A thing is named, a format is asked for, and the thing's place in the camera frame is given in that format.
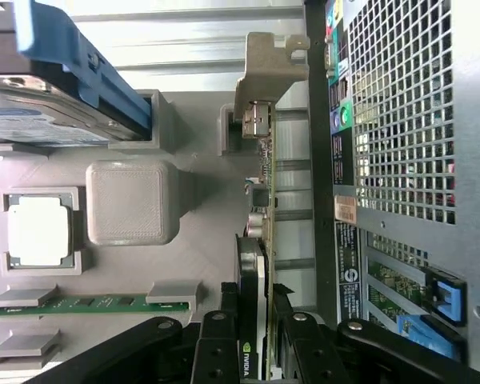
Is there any blue card retention clip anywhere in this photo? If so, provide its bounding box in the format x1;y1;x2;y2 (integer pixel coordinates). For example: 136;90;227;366
426;271;467;325
398;314;459;361

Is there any spare green RAM stick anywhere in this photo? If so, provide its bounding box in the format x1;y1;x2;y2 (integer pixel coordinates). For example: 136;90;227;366
0;294;190;319

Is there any black open PC case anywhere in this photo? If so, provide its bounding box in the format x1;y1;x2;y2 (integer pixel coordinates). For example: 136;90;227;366
302;0;480;384

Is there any grey plastic parts rack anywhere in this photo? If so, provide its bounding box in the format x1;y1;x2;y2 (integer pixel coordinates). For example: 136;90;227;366
0;88;249;377

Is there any spare silver CPU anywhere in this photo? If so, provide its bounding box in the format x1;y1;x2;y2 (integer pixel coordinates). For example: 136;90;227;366
6;194;74;268

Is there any hard disk with blue carrier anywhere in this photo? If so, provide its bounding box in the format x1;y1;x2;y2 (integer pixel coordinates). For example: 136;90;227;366
0;0;153;147

